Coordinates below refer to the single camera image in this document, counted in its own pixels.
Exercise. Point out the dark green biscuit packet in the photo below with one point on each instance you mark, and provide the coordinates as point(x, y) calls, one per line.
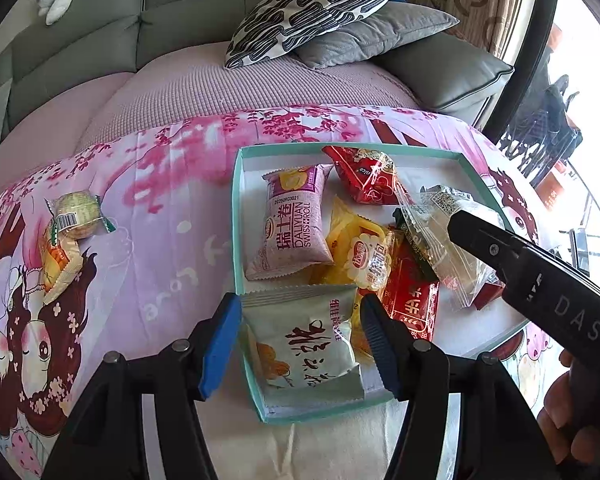
point(416, 240)

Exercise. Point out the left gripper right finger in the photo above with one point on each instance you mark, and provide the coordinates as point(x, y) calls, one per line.
point(498, 438)

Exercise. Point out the red snack packet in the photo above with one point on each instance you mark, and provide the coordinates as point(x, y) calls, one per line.
point(408, 297)

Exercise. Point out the grey pillow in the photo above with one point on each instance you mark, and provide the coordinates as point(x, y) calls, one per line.
point(394, 25)

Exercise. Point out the red gold snack bag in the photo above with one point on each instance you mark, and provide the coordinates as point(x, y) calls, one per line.
point(369, 176)

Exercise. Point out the pink sofa seat cover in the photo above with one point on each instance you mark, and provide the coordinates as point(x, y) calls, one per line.
point(182, 84)

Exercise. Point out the grey sectional sofa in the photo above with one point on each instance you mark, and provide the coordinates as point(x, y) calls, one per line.
point(98, 38)

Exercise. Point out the white orange snack packet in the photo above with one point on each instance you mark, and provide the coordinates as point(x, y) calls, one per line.
point(299, 344)

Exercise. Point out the round green mooncake packet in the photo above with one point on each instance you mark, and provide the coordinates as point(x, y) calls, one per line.
point(77, 215)

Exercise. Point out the pink swiss roll packet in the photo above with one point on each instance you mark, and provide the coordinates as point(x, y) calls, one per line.
point(293, 237)

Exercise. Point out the person right hand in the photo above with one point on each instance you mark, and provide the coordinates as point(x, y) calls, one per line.
point(556, 414)

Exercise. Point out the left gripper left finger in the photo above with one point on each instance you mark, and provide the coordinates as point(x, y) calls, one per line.
point(103, 437)

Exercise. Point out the black white patterned pillow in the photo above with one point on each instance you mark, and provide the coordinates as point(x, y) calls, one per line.
point(273, 28)

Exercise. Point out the cartoon pink tablecloth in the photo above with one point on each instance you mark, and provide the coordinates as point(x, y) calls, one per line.
point(167, 190)

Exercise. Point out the clear packet pale pastry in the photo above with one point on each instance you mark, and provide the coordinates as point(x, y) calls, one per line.
point(431, 209)

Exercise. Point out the teal rimmed white tray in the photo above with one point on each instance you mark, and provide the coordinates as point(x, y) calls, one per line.
point(457, 329)

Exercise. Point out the red small box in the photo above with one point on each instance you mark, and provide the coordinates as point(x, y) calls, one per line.
point(488, 293)

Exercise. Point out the yellow soft bread packet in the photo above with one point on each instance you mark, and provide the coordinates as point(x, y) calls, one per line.
point(362, 251)

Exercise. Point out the orange cake packet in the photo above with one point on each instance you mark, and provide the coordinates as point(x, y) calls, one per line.
point(61, 261)

